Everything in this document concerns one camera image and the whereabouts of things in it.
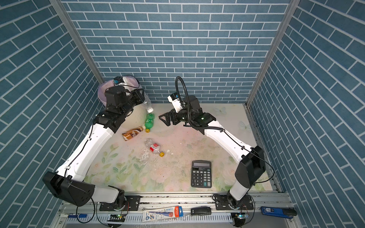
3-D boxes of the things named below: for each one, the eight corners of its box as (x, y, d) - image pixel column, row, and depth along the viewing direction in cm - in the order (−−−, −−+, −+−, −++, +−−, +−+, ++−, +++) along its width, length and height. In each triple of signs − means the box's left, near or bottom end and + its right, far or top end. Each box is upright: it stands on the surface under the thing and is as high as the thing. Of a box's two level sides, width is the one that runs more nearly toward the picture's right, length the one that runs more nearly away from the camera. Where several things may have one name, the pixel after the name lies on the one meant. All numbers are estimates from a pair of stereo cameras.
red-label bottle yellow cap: (145, 145, 98) (142, 141, 93) (150, 140, 100) (149, 136, 96) (160, 160, 91) (158, 156, 87) (166, 154, 94) (164, 150, 89)
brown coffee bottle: (126, 142, 99) (123, 139, 95) (123, 137, 101) (121, 133, 97) (147, 131, 105) (145, 127, 101) (144, 127, 107) (142, 123, 104)
